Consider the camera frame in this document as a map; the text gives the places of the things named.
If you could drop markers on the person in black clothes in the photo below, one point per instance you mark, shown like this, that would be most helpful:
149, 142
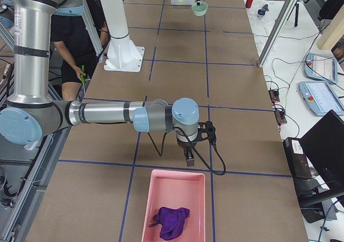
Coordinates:
71, 39

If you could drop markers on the black monitor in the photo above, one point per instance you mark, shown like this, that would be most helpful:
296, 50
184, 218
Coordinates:
323, 145

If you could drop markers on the mint green bowl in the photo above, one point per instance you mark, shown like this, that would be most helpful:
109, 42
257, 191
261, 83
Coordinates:
199, 8

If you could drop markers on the aluminium frame post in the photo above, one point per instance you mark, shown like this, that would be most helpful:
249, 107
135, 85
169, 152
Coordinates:
280, 21

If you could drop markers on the far teach pendant tablet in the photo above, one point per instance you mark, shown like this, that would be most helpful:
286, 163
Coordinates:
318, 67

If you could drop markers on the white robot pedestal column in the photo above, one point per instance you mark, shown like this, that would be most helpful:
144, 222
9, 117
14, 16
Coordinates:
122, 55

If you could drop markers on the teach pendant tablet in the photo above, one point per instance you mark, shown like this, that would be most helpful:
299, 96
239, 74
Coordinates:
320, 97
318, 67

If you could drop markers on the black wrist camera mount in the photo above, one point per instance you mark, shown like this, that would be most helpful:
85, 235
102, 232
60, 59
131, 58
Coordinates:
206, 131

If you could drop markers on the near teach pendant tablet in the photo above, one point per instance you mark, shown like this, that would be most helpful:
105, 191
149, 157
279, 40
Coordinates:
320, 97

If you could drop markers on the pink plastic bin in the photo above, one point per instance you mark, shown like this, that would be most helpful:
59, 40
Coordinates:
173, 190

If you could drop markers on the black computer box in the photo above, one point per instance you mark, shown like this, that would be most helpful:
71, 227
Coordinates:
297, 160

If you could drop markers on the purple microfiber cloth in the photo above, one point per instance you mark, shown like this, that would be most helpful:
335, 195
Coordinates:
172, 221

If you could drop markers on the folded dark blue umbrella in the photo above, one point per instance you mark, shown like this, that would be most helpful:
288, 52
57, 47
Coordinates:
262, 11

